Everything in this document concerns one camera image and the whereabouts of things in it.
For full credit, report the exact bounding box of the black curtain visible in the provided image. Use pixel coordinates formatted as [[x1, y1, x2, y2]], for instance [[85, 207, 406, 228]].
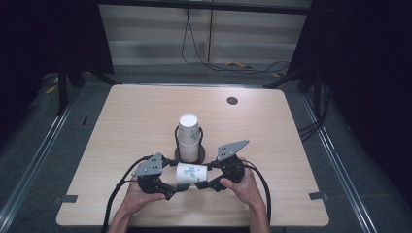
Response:
[[286, 0, 412, 208], [0, 0, 115, 147]]

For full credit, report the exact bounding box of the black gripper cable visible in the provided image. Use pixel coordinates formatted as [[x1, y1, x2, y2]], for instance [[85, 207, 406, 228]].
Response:
[[101, 154, 154, 233], [241, 159, 273, 225]]

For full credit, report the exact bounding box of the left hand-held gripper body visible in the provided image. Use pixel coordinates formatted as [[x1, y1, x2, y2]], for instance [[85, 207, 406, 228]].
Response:
[[130, 151, 170, 196]]

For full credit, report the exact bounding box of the flower print paper cup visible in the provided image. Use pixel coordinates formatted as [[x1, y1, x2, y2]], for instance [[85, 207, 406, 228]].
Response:
[[175, 162, 209, 186]]

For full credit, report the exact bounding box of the person's right hand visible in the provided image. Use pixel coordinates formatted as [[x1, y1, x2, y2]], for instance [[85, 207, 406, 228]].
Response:
[[220, 157, 265, 209]]

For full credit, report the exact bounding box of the grey tape patch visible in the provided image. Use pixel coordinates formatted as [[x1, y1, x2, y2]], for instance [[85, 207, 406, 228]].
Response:
[[52, 194, 79, 205], [308, 191, 328, 201]]

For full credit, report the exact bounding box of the black power cable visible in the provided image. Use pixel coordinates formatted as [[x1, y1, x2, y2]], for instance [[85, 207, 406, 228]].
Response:
[[180, 8, 292, 75]]

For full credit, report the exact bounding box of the black wire cup holder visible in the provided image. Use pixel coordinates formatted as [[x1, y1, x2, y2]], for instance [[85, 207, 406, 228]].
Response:
[[174, 125, 206, 165]]

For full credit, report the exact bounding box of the bundle of black floor cables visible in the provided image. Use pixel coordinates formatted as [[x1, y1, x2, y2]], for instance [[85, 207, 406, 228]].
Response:
[[296, 83, 332, 143]]

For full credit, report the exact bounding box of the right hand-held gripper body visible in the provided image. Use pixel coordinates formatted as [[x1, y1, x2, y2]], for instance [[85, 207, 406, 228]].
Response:
[[215, 139, 251, 192]]

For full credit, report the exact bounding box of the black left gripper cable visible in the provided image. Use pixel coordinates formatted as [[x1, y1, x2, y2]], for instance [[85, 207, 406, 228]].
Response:
[[101, 154, 154, 233]]

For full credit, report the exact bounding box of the person's left hand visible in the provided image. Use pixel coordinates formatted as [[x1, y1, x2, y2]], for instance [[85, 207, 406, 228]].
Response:
[[120, 160, 167, 217]]

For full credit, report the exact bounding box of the stack of white paper cups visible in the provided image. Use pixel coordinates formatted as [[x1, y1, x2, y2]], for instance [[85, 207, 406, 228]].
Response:
[[177, 113, 201, 163]]

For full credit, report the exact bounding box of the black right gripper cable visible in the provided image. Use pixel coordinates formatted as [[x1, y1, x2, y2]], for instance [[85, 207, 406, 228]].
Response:
[[241, 159, 273, 225]]

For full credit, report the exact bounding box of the metal floor rail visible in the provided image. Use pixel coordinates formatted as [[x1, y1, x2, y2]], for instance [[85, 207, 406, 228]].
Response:
[[300, 92, 379, 233], [0, 86, 83, 225]]

